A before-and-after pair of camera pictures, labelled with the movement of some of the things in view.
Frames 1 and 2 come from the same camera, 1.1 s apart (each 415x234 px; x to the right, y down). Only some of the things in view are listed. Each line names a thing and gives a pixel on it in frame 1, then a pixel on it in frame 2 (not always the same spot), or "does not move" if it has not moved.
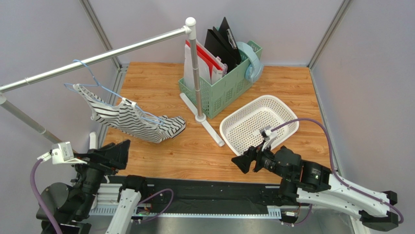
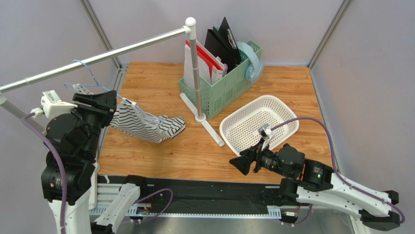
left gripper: x=108 y=158 to x=102 y=99
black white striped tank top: x=125 y=116 does not move
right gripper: x=254 y=158 does not move
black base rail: x=192 y=196 does not move
